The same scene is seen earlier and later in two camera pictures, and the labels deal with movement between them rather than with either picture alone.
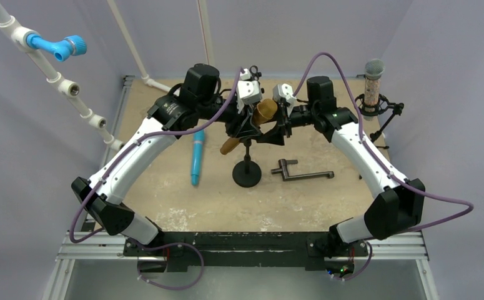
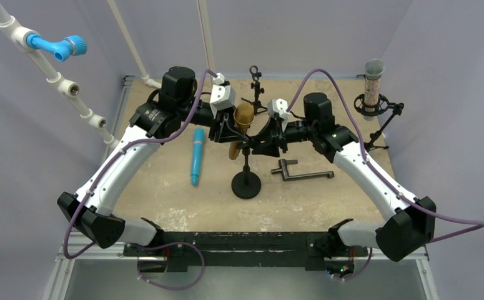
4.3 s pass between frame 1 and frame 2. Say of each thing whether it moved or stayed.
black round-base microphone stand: moved
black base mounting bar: stayed
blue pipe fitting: stayed
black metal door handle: stayed
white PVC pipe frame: stayed
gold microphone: moved
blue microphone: stayed
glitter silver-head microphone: stayed
